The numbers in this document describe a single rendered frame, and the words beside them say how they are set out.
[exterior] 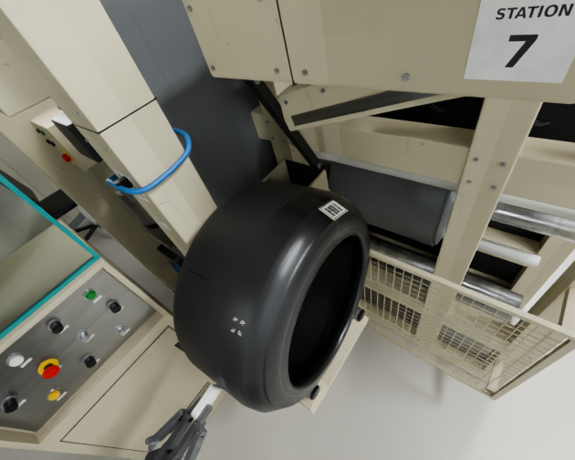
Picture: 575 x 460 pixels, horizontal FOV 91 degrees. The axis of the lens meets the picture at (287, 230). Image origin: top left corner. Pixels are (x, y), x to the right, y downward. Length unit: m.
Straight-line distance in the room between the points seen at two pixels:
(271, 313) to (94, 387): 0.92
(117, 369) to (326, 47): 1.21
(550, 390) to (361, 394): 0.92
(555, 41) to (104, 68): 0.61
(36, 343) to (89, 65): 0.83
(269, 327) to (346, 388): 1.39
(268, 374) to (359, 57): 0.54
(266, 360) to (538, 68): 0.54
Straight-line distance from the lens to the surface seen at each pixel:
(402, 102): 0.62
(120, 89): 0.63
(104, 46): 0.63
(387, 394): 1.87
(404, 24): 0.43
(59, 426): 1.37
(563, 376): 2.13
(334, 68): 0.49
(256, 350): 0.54
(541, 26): 0.41
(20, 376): 1.23
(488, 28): 0.41
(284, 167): 1.16
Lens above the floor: 1.83
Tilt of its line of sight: 47 degrees down
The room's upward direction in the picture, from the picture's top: 19 degrees counter-clockwise
